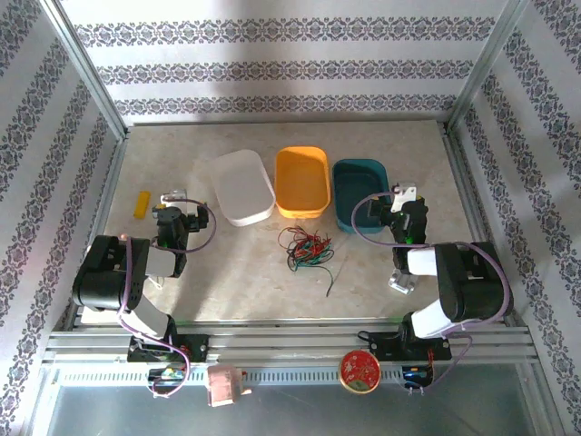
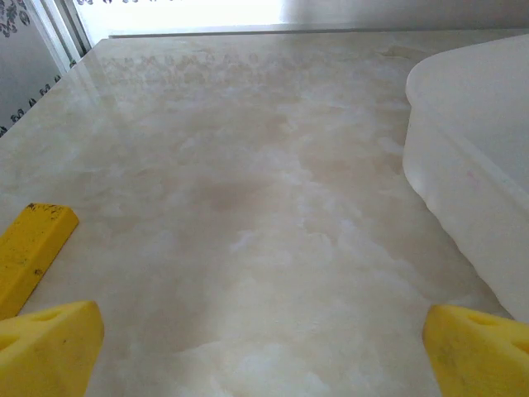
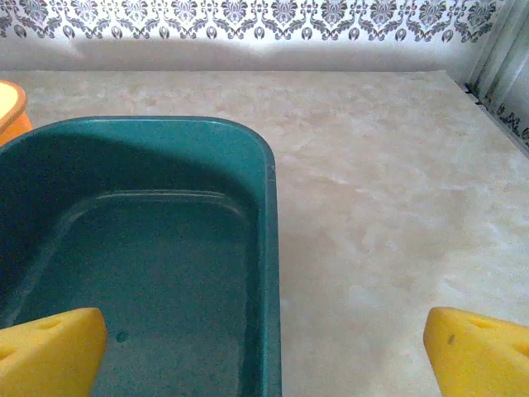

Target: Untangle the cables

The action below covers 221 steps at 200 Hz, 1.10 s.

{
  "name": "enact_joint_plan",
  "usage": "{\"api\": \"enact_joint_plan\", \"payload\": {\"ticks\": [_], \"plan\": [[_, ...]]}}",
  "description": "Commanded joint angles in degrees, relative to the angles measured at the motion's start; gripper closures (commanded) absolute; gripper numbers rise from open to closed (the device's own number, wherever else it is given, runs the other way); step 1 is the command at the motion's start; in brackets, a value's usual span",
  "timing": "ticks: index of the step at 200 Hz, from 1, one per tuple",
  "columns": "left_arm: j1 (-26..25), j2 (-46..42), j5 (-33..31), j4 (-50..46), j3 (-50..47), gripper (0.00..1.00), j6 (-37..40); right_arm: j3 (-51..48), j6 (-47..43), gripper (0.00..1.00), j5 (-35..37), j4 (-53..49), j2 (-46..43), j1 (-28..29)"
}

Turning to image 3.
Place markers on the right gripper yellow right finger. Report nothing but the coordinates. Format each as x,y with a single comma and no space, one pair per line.
479,360

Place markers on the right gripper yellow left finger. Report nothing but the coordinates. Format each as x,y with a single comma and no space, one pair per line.
45,355

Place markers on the aluminium frame post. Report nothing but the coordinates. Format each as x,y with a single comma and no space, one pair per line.
504,62

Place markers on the orange plastic bin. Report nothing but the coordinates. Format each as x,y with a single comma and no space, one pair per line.
12,111

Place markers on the dark green plastic bin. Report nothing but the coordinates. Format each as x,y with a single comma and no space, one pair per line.
165,256

